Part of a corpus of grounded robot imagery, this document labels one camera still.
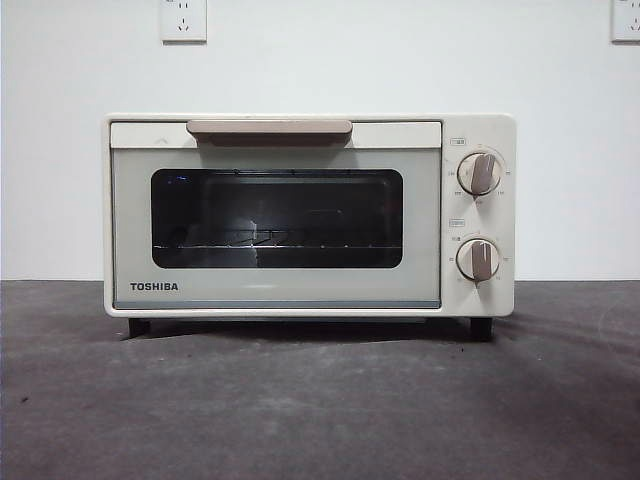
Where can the cream oven knob brown grip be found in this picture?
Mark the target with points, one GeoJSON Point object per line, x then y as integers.
{"type": "Point", "coordinates": [478, 259]}
{"type": "Point", "coordinates": [480, 174]}

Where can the white Toshiba toaster oven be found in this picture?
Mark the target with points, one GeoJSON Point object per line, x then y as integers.
{"type": "Point", "coordinates": [492, 300]}

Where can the white wall socket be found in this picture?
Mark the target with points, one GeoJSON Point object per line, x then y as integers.
{"type": "Point", "coordinates": [183, 22]}
{"type": "Point", "coordinates": [627, 20]}

